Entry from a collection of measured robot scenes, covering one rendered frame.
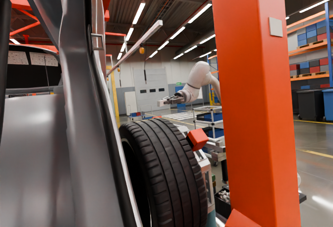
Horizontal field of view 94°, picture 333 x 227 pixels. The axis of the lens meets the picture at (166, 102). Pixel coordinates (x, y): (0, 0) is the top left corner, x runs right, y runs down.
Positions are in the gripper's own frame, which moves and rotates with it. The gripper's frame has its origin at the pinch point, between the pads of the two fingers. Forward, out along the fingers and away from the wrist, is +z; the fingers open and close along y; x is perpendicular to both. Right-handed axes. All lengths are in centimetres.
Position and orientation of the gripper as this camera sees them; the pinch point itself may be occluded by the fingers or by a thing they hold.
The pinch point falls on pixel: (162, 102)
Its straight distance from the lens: 82.8
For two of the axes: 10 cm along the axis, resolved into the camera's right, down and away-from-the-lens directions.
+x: -0.2, -9.8, -1.9
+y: -8.3, -0.9, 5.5
